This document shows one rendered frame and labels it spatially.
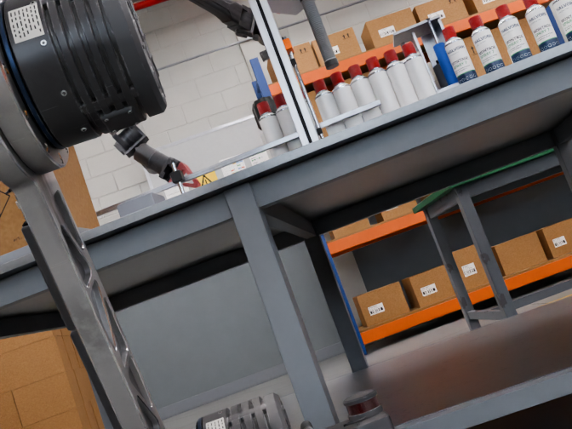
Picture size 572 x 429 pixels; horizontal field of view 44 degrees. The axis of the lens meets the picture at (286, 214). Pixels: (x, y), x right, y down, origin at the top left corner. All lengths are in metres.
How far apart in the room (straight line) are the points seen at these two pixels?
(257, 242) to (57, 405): 3.68
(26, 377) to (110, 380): 4.13
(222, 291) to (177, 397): 0.99
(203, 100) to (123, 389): 5.73
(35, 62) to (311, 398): 0.94
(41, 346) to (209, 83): 2.91
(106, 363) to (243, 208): 0.66
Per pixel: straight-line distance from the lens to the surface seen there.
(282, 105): 1.95
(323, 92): 1.95
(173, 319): 6.33
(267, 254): 1.49
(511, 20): 2.01
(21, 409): 5.10
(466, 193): 3.15
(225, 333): 6.28
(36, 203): 0.87
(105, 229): 1.56
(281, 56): 1.83
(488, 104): 1.52
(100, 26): 0.80
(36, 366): 5.06
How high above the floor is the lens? 0.52
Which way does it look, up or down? 7 degrees up
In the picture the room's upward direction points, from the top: 20 degrees counter-clockwise
